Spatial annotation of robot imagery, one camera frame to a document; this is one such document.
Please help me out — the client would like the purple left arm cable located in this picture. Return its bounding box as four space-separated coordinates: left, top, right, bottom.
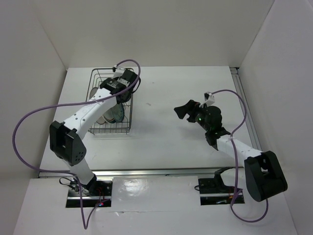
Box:
12 58 142 230

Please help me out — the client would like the grey wire dish rack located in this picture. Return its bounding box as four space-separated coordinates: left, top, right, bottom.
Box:
86 68 133 135

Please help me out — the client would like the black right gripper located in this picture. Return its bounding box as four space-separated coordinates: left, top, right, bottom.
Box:
174 99 211 132

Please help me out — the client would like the aluminium right side rail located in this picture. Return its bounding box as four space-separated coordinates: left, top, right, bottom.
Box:
229 67 262 150

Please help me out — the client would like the green red rimmed white plate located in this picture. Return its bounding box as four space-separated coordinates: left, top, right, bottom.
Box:
103 110 116 124

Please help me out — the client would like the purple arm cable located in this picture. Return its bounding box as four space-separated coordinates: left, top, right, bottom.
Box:
12 58 142 230
211 90 269 223

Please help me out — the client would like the orange sunburst white plate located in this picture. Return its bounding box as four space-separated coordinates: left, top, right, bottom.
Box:
96 116 106 125

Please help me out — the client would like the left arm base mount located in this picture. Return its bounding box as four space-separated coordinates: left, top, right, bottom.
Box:
59 177 113 208

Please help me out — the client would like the blue patterned small plate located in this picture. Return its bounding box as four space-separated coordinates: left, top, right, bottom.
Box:
111 103 125 123

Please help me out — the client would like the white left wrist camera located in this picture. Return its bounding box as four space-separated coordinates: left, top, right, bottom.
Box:
112 65 126 78

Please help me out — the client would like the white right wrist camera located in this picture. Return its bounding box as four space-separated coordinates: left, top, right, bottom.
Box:
200 92 215 108

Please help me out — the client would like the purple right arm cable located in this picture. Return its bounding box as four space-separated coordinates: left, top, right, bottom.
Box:
211 90 269 223

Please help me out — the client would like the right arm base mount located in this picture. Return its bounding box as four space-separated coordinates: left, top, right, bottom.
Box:
194 167 234 206

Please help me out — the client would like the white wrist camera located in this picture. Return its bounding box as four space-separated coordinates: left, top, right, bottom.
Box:
112 65 126 78
200 92 215 108

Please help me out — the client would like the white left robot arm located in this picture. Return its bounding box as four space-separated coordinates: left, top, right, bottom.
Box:
49 68 139 195

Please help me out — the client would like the clear glass square plate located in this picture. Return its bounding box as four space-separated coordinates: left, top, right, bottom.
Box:
89 87 98 99

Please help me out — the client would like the aluminium rail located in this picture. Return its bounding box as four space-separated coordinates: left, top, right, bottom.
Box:
39 167 245 178
229 67 262 150

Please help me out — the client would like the aluminium front rail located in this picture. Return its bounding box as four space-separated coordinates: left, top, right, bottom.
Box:
39 167 245 178

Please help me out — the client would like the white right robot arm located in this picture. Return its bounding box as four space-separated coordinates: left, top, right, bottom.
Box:
174 100 288 202

